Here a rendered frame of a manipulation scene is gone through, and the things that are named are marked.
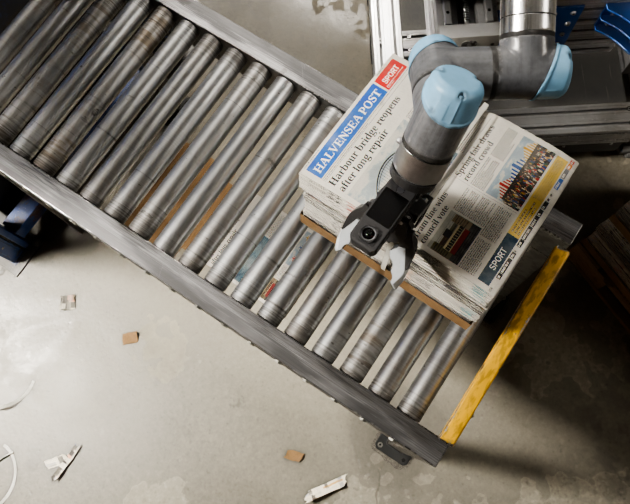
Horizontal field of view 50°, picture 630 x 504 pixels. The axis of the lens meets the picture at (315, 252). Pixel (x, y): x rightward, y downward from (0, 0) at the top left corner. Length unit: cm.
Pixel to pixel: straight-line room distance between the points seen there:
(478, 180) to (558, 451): 120
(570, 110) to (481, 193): 107
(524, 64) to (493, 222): 26
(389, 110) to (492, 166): 20
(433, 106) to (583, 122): 132
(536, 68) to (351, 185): 33
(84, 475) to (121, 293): 56
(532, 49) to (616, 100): 127
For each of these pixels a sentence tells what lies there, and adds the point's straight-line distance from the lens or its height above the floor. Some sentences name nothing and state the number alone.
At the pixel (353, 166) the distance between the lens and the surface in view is 113.
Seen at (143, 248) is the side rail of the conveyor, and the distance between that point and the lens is 141.
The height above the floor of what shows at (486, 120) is 103.
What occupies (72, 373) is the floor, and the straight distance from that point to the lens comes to 228.
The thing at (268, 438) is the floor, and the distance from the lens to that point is 212.
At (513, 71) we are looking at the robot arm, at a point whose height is 125.
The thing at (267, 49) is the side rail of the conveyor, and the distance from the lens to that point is 153.
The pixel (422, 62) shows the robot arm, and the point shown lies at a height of 125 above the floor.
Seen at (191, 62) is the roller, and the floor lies 80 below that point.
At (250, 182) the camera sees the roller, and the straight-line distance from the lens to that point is 141.
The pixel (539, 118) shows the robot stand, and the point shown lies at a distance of 215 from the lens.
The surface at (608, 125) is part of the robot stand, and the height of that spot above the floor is 23.
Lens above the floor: 210
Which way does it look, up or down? 75 degrees down
